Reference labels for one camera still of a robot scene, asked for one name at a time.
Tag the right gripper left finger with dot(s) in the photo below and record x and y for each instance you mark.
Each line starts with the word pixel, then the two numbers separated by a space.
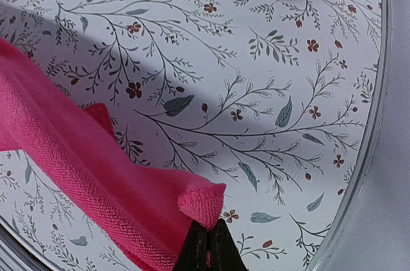
pixel 194 252

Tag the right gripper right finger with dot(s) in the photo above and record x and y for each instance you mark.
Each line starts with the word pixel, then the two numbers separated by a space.
pixel 223 254

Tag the pink towel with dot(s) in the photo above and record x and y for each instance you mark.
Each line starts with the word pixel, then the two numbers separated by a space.
pixel 147 212

